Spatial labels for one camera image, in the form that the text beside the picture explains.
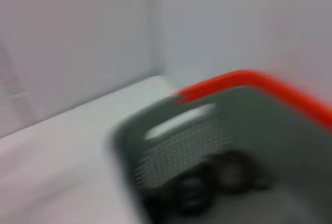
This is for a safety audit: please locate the grey perforated storage bin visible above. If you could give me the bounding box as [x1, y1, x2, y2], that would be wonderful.
[107, 83, 332, 224]

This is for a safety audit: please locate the orange-red plastic part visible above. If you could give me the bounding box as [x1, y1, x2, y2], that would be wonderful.
[174, 68, 332, 138]

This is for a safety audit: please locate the black round pot with handle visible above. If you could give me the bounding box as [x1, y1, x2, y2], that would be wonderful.
[210, 151, 270, 196]

